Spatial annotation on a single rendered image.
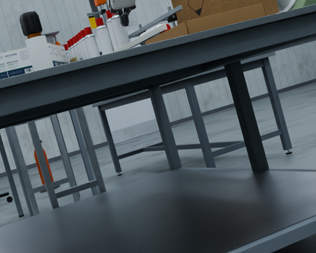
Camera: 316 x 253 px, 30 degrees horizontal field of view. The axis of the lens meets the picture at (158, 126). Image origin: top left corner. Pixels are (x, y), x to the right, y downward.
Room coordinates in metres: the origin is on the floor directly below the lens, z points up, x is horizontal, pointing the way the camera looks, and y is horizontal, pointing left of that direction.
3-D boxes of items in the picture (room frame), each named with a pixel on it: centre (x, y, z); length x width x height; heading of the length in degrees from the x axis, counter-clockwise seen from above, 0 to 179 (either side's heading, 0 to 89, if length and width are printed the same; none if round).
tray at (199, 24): (1.82, -0.21, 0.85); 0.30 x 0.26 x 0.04; 23
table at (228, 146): (5.34, -0.20, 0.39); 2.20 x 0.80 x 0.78; 23
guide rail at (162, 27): (2.46, 0.10, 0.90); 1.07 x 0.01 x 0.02; 23
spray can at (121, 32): (2.43, 0.04, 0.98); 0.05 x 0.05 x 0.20
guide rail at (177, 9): (2.48, 0.03, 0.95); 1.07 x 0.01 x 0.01; 23
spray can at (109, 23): (2.48, 0.07, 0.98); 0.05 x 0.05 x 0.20
